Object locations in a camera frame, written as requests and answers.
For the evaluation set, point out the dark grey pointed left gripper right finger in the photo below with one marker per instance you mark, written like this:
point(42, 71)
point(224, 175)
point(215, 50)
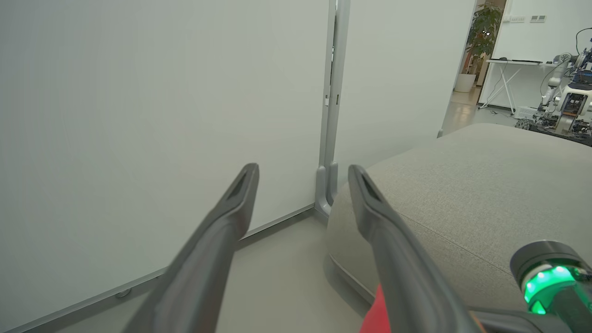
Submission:
point(518, 323)

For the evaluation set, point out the white box under table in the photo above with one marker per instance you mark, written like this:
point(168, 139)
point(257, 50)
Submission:
point(526, 112)

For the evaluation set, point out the white plant pot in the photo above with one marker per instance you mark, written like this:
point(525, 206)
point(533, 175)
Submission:
point(465, 82)

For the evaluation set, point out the black keyboard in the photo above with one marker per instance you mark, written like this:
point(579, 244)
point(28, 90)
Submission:
point(526, 60)

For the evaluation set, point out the white table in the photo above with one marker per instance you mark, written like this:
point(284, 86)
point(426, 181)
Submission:
point(508, 62)

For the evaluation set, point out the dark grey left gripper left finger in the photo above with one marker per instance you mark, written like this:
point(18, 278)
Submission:
point(199, 273)

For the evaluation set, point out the white wall socket plate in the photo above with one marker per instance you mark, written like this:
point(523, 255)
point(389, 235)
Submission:
point(514, 19)
point(538, 18)

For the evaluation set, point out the white partition panel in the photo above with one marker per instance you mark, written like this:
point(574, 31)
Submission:
point(138, 129)
point(397, 83)

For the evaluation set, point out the red clothing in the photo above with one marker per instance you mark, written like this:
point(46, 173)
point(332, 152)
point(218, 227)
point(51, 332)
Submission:
point(375, 315)

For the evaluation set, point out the grey fabric sofa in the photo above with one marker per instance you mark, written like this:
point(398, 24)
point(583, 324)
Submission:
point(485, 185)

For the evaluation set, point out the grey partition post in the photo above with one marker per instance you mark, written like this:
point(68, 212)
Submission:
point(340, 92)

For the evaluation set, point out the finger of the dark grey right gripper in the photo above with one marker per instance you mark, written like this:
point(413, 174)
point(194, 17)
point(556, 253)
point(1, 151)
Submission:
point(407, 277)

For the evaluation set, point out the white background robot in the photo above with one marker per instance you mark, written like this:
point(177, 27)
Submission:
point(571, 99)

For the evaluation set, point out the green potted plant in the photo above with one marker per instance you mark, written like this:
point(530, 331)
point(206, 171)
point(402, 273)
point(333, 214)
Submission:
point(485, 32)

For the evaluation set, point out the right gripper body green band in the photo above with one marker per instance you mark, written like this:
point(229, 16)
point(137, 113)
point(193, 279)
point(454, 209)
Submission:
point(548, 273)

